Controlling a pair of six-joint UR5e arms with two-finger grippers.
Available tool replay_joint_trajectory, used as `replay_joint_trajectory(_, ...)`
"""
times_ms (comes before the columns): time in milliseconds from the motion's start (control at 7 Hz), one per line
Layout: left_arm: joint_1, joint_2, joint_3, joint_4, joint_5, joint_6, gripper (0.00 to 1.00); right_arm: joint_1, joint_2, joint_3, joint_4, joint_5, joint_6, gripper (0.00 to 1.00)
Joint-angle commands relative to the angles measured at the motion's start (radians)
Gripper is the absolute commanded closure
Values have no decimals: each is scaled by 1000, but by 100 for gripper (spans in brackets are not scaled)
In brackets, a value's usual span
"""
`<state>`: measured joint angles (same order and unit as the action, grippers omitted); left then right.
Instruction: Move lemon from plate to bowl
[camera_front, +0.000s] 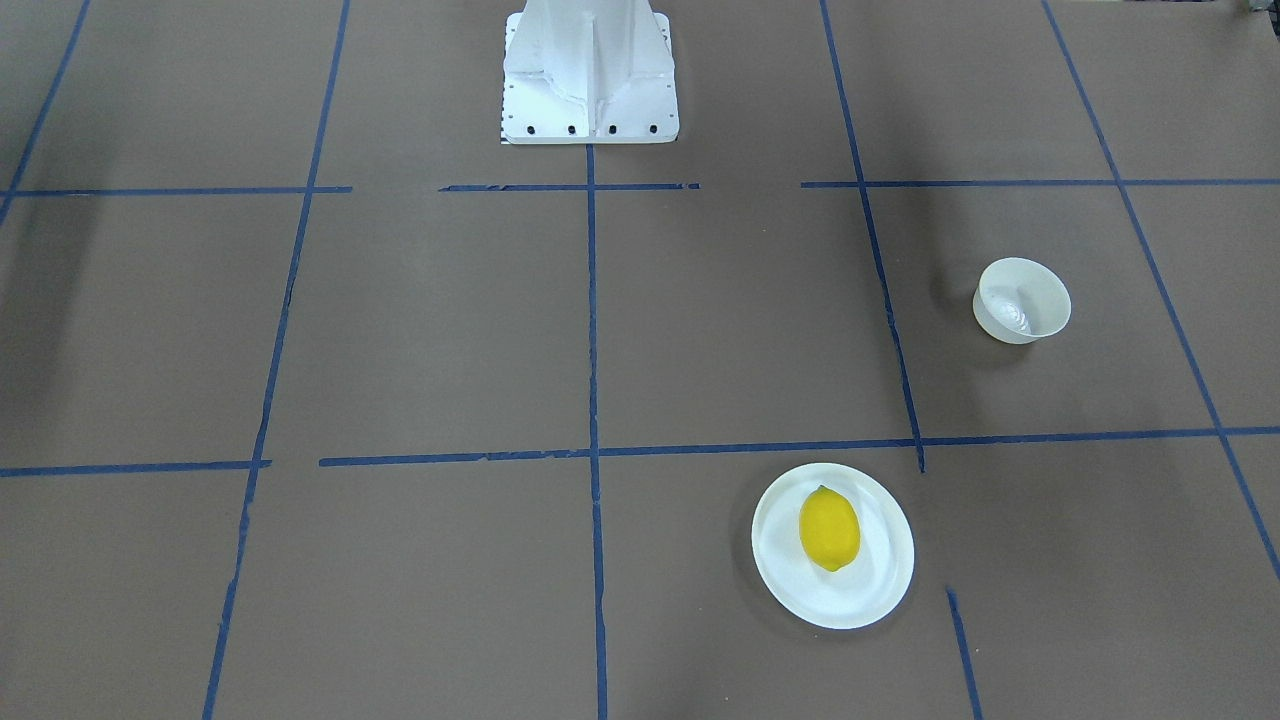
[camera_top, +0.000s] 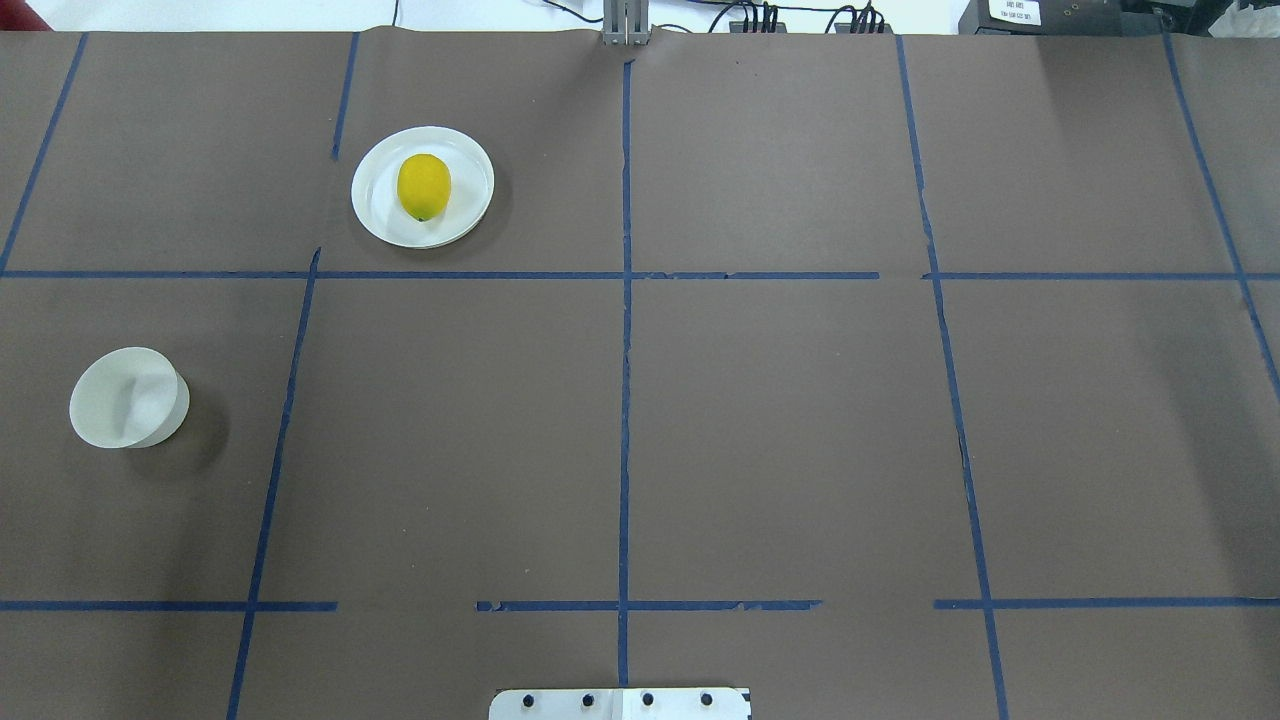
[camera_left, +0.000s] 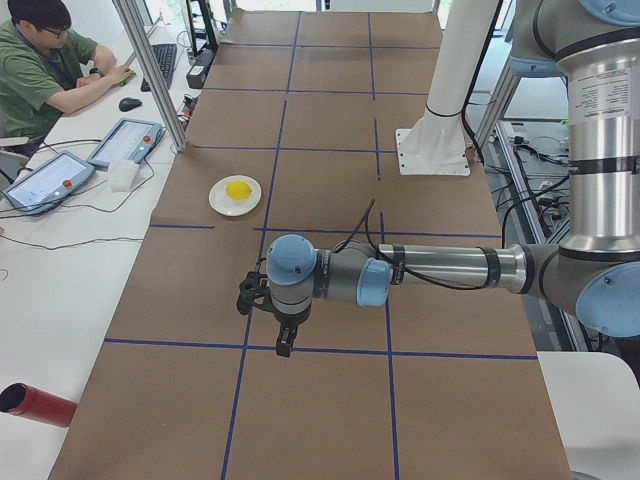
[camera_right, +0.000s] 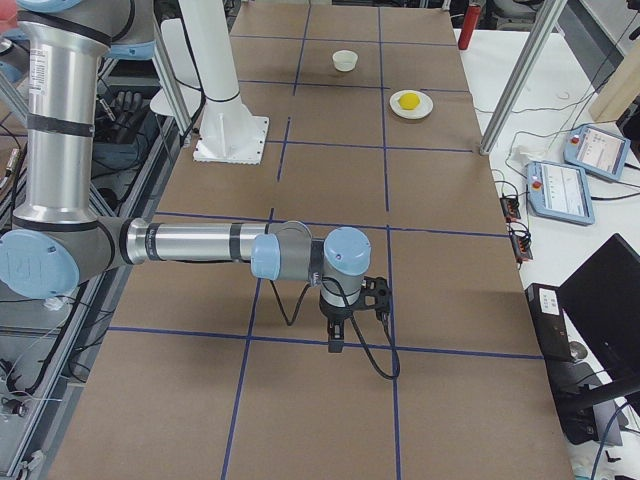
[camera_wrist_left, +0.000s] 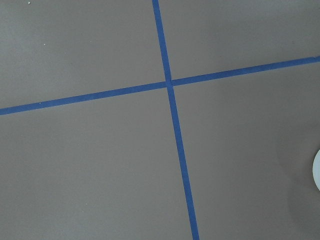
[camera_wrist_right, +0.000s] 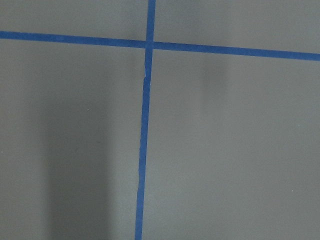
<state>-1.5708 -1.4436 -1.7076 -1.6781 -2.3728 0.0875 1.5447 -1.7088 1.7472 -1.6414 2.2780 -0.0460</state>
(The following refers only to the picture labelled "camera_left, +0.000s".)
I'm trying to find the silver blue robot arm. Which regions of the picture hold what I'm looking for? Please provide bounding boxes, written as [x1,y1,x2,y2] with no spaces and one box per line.
[260,1,639,363]

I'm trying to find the brown paper table cover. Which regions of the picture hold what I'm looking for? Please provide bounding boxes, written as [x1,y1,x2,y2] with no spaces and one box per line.
[51,11,570,479]

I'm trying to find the black box device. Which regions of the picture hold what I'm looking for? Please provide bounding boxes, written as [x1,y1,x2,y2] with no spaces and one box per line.
[186,48,216,89]

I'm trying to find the blue teach pendant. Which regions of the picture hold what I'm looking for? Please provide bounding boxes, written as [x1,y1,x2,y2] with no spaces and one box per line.
[2,151,95,215]
[86,118,163,168]

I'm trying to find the man in green shirt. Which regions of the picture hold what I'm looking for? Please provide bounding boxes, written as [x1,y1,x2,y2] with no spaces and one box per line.
[1,0,133,157]

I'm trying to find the black keyboard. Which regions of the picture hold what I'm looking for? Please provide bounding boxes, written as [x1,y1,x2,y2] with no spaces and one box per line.
[151,43,177,89]

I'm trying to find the white round plate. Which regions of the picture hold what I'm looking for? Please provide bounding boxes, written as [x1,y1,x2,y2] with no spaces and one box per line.
[208,175,262,217]

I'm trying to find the red cylinder tube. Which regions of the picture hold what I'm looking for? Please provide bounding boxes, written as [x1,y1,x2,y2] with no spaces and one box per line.
[1,383,77,428]

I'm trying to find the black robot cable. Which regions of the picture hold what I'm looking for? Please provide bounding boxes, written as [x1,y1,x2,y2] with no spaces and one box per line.
[344,198,494,291]

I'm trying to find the far blue teach pendant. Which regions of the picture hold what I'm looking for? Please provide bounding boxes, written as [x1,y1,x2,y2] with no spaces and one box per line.
[86,118,163,168]

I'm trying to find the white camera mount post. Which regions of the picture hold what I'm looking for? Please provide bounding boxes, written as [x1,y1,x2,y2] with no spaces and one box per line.
[396,0,502,176]

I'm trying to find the yellow lemon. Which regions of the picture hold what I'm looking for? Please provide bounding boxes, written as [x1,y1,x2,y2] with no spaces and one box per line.
[225,181,252,201]

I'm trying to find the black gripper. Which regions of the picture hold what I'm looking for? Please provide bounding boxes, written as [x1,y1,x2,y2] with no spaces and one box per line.
[271,297,310,357]

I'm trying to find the aluminium frame post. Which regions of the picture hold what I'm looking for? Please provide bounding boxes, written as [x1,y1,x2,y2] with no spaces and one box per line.
[113,0,187,152]

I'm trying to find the black computer mouse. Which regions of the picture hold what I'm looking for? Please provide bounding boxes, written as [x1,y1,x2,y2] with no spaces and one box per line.
[118,97,142,112]

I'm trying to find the near blue teach pendant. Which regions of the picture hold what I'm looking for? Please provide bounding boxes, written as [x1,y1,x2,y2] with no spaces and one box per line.
[2,151,95,215]

